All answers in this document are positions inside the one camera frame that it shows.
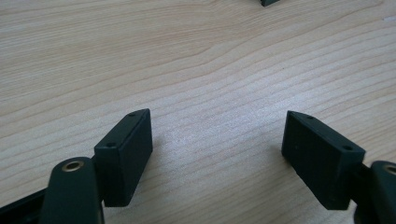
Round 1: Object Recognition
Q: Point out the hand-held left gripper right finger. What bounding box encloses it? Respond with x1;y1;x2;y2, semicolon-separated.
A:
281;110;367;211

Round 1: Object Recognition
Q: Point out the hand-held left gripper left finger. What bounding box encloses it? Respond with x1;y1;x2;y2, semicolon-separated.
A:
93;107;154;208

